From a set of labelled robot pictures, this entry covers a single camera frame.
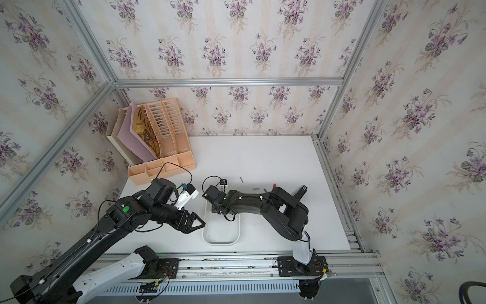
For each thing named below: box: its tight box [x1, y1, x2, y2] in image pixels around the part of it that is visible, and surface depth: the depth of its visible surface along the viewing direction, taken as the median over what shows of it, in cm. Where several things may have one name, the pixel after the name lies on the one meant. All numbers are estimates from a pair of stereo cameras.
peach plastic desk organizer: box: [127, 97, 197, 186], surface depth 103 cm
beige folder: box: [106, 103, 145, 166], surface depth 86 cm
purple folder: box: [117, 101, 158, 163], surface depth 90 cm
